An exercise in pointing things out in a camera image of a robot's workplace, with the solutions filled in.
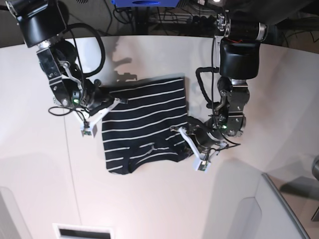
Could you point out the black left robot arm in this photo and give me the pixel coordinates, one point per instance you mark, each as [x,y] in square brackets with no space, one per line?
[240,26]

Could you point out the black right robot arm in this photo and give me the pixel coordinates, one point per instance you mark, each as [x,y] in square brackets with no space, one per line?
[43,23]

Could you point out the navy white striped t-shirt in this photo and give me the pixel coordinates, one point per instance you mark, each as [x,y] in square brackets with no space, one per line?
[144,130]

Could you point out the blue box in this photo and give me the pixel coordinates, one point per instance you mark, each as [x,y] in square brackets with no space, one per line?
[145,3]

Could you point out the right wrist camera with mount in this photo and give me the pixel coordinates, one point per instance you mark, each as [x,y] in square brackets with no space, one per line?
[88,119]

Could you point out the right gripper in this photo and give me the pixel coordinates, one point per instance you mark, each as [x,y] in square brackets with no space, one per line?
[96,98]

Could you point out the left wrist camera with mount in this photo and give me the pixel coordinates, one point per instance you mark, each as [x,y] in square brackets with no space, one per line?
[202,161]

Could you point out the white power strip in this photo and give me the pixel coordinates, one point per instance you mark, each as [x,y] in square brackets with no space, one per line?
[169,17]

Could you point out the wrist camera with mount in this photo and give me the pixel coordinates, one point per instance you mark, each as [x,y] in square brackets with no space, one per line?
[88,119]
[202,161]

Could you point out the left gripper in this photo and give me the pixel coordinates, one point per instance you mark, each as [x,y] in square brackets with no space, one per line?
[204,136]

